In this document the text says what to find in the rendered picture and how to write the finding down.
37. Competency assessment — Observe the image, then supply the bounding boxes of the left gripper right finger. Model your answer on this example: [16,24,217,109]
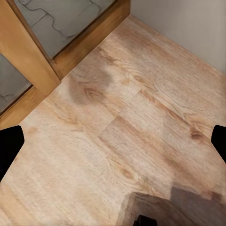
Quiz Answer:
[211,125,226,163]

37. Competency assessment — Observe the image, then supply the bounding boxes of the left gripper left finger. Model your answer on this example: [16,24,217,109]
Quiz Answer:
[0,125,24,182]

